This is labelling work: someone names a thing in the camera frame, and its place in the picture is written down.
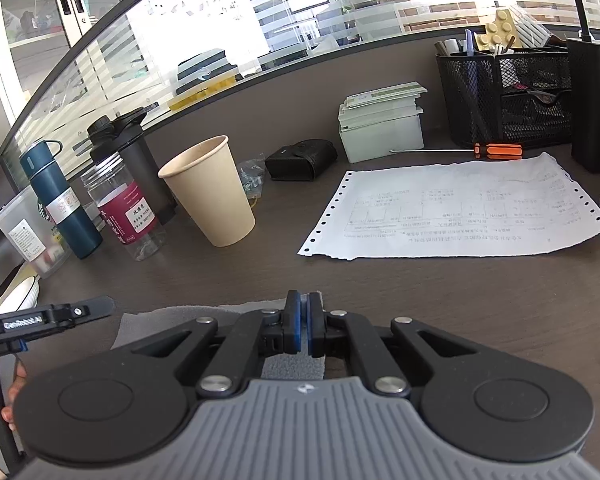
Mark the green white card stack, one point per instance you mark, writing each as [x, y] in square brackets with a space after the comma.
[385, 95]

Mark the dark blue thermos bottle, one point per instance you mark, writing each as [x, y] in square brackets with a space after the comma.
[75, 225]

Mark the black rectangular container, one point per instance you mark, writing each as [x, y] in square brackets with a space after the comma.
[595, 110]

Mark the grey towel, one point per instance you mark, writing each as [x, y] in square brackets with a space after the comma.
[150, 322]

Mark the person's left hand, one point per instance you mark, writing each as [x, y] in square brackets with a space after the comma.
[16, 385]

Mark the clear plastic cup with label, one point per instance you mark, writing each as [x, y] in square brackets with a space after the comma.
[25, 240]

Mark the white printed paper sheet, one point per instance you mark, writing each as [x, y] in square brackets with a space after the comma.
[455, 210]

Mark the brown paper cup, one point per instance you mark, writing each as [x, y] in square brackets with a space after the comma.
[215, 200]

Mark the black mesh desk organizer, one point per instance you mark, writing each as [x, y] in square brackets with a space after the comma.
[480, 100]

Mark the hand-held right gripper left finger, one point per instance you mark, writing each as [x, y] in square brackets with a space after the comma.
[294, 325]

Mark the yellow rubber band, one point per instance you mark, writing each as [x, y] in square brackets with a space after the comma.
[254, 203]

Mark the white box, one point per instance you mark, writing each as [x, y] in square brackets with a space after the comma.
[380, 135]

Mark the yellow toy brick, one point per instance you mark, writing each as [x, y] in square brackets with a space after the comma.
[502, 27]

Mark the black pouch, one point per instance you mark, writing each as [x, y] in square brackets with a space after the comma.
[300, 160]

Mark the white bowl with black rim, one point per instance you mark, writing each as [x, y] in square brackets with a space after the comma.
[22, 292]

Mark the black shaker bottle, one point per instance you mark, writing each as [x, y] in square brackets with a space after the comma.
[140, 155]

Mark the clear plastic bag of screws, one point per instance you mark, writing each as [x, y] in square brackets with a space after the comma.
[252, 175]

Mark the white ribbed object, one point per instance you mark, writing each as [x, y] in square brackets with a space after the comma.
[530, 27]

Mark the black bag with white logo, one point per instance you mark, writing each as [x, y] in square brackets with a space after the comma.
[205, 67]

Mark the clear jar with red label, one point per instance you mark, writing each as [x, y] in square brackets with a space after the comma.
[130, 215]

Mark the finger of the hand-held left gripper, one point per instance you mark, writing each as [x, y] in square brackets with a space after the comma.
[97, 307]

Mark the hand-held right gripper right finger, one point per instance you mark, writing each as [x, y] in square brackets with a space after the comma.
[312, 327]

